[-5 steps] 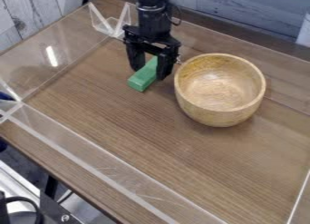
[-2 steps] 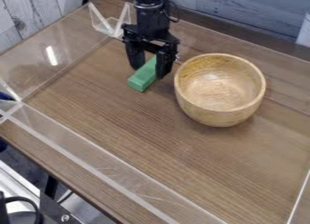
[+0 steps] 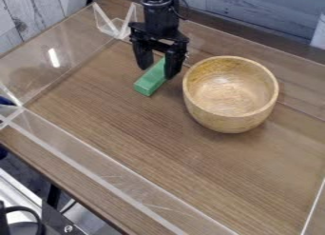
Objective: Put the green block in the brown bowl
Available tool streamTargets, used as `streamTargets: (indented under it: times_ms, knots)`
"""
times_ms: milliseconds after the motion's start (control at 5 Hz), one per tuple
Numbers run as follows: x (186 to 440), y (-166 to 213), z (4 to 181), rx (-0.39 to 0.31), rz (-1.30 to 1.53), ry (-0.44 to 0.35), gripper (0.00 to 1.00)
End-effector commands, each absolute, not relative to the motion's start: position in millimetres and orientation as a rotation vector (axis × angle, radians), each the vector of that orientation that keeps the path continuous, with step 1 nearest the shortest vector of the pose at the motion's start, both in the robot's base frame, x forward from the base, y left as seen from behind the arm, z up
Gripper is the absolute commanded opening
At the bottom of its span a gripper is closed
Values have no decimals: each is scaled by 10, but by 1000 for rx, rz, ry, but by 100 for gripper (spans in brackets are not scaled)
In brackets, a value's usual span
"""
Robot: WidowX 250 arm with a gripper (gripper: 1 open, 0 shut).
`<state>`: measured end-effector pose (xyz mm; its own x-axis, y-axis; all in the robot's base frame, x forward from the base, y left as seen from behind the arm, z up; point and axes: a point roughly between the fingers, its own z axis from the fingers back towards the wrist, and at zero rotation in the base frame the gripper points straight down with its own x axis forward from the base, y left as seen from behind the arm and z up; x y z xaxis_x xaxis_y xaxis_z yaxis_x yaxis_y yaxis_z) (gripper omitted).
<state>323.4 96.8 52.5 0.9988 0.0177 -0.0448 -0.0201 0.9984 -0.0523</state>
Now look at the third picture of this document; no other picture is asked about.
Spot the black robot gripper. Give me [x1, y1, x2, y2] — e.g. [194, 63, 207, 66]
[127, 22, 189, 80]

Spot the green rectangular block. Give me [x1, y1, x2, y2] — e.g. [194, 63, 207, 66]
[133, 58, 166, 97]

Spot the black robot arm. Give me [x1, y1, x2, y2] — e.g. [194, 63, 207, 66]
[127, 0, 189, 80]

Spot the light wooden bowl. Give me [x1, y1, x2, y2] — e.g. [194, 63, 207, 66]
[182, 55, 279, 133]

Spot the clear acrylic corner bracket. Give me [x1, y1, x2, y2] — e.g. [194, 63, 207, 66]
[93, 3, 137, 40]

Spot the clear acrylic tray wall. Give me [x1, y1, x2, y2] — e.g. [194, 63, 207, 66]
[0, 5, 325, 235]

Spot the black metal table bracket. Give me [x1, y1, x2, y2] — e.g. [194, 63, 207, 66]
[39, 185, 86, 235]

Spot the black cable loop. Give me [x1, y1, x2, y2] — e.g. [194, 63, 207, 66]
[0, 200, 45, 235]

